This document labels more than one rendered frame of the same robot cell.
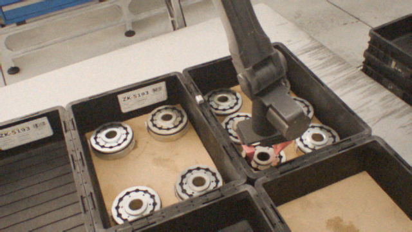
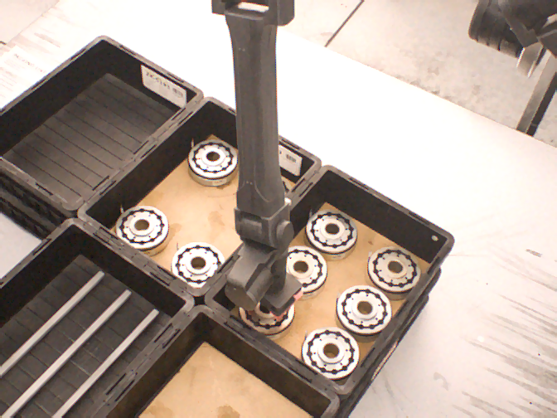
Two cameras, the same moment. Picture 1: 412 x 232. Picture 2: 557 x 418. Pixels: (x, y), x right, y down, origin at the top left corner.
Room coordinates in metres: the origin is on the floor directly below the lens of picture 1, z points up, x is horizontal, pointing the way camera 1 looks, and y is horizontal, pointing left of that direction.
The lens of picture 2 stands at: (0.15, -0.67, 2.11)
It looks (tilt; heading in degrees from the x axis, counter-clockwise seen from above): 53 degrees down; 51
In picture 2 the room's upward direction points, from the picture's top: 6 degrees clockwise
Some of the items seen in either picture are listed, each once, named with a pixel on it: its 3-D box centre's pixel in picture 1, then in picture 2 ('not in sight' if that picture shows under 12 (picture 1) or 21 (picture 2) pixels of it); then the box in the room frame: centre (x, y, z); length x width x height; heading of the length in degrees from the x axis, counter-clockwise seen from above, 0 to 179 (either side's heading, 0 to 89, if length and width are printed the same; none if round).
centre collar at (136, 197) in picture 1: (136, 205); (142, 226); (0.49, 0.16, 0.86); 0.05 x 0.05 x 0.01
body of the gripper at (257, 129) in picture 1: (265, 120); (269, 273); (0.59, -0.12, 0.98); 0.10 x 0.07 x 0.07; 104
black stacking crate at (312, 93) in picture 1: (266, 116); (330, 285); (0.72, -0.15, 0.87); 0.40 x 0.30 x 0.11; 20
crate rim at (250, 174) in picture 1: (267, 101); (333, 270); (0.72, -0.15, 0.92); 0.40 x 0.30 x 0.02; 20
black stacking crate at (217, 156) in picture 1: (150, 156); (204, 206); (0.61, 0.14, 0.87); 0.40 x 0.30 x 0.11; 20
